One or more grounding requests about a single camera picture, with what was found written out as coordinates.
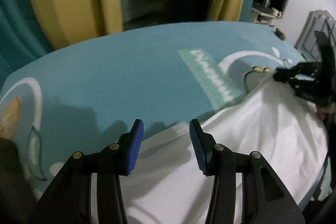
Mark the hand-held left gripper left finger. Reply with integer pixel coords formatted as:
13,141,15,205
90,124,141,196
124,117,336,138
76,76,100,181
28,119,144,224

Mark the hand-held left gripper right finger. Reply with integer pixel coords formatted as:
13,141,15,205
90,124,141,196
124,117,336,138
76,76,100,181
189,119,305,224

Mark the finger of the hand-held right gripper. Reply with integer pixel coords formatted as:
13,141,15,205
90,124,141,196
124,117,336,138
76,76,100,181
272,63,299,83

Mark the white zip jacket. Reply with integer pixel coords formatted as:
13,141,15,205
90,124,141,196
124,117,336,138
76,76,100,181
121,77,330,224

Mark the person's right hand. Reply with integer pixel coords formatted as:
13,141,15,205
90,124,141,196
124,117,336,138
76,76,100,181
316,104,329,120

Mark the grey padded headboard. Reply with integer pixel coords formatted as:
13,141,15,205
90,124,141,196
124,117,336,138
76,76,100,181
294,10,336,62

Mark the white computer desk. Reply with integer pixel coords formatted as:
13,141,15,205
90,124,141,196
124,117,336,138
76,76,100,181
251,4,279,28

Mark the blue dinosaur printed blanket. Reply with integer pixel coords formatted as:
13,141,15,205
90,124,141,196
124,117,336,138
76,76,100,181
0,21,317,224

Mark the olive green garment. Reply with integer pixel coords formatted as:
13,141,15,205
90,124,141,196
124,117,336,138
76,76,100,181
0,138,40,224

